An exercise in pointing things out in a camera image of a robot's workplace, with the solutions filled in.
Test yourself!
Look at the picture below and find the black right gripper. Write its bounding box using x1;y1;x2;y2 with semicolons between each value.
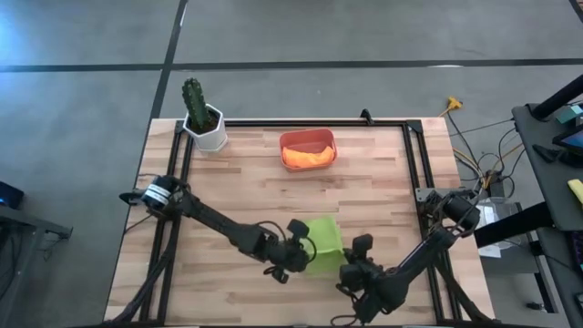
336;253;384;293

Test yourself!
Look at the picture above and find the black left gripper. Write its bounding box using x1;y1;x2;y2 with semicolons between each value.
267;235;317;275

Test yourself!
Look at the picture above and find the green microfiber towel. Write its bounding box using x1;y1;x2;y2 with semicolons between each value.
300;214;348;277

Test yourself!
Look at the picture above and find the orange plastic basket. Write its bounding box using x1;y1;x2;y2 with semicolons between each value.
278;128;339;174

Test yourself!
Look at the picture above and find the white hexagonal plant pot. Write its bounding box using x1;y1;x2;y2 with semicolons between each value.
181;103;229;153

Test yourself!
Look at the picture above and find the clear plastic box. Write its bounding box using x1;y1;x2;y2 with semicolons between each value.
473;196;521;259

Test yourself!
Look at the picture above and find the green cactus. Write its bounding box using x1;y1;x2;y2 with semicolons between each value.
181;77;212;131

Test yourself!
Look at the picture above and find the dark grey side desk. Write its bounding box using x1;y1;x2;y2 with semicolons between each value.
473;103;583;328

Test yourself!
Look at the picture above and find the black tablet screen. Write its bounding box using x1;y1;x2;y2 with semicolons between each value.
551;126;583;154

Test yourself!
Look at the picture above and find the teal small box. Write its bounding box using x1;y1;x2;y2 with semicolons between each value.
555;103;583;125

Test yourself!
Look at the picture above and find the black desk pole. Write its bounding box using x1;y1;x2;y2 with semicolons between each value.
531;74;583;121

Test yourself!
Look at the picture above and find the grey metal side table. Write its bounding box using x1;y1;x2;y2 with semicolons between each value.
0;202;74;328

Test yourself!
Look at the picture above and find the black device with blue light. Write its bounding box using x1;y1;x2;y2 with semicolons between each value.
0;180;26;210

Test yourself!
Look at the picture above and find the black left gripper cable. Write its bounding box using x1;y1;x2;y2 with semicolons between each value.
256;220;319;286

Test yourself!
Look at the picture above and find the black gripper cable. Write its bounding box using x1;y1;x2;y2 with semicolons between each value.
329;313;362;327
256;220;319;286

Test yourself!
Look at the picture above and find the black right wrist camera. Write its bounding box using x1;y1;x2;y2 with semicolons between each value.
352;232;375;257

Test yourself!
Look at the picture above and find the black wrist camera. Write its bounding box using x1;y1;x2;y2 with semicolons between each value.
286;219;312;239
352;232;375;257

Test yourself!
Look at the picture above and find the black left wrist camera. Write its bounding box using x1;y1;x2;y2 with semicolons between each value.
286;219;312;239

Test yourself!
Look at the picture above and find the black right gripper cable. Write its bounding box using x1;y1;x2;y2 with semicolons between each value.
329;313;362;327

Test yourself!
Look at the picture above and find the black aluminium table frame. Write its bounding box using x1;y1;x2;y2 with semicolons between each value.
107;118;496;327

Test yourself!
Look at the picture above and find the yellow cable plug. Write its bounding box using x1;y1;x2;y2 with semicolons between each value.
438;96;464;118

